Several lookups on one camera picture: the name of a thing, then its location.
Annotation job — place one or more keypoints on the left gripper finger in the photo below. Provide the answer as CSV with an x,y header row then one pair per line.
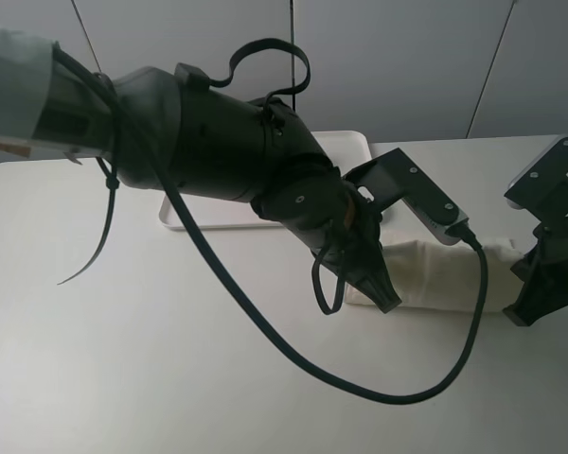
x,y
372,289

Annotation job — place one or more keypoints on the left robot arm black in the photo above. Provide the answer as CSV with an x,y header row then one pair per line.
x,y
176,132

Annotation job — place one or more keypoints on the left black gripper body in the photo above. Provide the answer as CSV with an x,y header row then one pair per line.
x,y
329,215

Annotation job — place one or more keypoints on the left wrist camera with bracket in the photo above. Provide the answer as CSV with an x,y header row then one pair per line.
x,y
394,177

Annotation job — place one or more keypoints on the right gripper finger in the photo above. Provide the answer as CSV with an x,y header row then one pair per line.
x,y
537,300

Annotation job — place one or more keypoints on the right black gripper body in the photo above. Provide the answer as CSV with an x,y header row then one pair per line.
x,y
545,266

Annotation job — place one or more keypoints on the cream white terry towel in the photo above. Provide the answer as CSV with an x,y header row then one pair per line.
x,y
429,275

